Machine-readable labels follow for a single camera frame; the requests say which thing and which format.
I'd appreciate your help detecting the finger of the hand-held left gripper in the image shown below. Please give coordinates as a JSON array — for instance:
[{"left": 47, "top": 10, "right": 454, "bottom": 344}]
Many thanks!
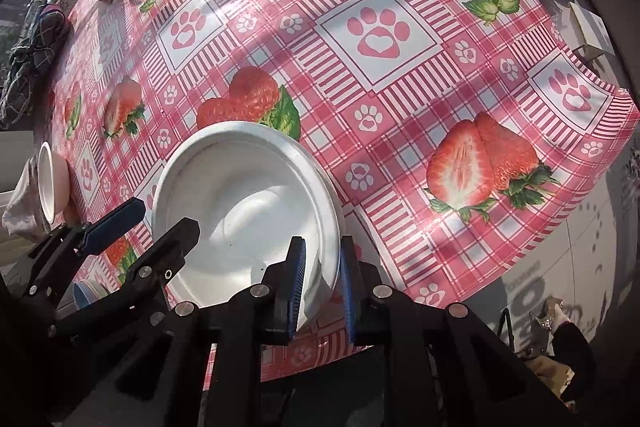
[
  {"left": 27, "top": 198, "right": 147, "bottom": 299},
  {"left": 47, "top": 217, "right": 201, "bottom": 339}
]

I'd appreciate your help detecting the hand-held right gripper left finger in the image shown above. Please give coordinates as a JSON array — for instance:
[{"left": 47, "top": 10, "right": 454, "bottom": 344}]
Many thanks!
[{"left": 100, "top": 236, "right": 308, "bottom": 427}]

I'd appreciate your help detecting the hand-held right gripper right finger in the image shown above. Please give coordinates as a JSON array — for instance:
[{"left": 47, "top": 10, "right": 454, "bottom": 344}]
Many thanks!
[{"left": 339, "top": 236, "right": 576, "bottom": 427}]

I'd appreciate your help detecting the beige cloth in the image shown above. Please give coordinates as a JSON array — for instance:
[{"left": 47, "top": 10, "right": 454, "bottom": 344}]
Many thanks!
[{"left": 1, "top": 157, "right": 53, "bottom": 244}]

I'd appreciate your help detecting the dark plaid cloth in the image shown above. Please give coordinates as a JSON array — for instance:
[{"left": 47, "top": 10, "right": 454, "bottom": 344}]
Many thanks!
[{"left": 0, "top": 4, "right": 73, "bottom": 130}]

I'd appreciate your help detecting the glittery shoe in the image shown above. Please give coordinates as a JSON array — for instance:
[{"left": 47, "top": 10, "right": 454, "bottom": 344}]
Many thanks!
[{"left": 530, "top": 298, "right": 571, "bottom": 358}]

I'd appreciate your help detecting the pink strawberry print tablecloth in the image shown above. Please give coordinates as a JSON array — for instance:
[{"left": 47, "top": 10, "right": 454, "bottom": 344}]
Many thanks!
[{"left": 47, "top": 0, "right": 640, "bottom": 383}]

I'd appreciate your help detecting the white box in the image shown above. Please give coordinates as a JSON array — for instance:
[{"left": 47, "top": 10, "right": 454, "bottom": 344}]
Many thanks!
[{"left": 569, "top": 1, "right": 617, "bottom": 64}]

